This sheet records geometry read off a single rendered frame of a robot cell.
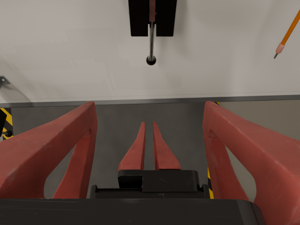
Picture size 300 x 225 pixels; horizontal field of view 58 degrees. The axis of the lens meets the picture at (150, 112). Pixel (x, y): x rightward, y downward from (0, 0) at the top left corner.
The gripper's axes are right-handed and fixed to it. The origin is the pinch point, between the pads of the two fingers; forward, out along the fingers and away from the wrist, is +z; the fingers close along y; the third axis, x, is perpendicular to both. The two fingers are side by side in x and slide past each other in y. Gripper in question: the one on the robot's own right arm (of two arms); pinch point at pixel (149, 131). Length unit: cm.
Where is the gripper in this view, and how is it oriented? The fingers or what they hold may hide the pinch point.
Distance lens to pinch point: 30.6
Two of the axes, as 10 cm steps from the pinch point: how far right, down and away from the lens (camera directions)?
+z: -0.1, -7.8, 6.3
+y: -10.0, 0.0, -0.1
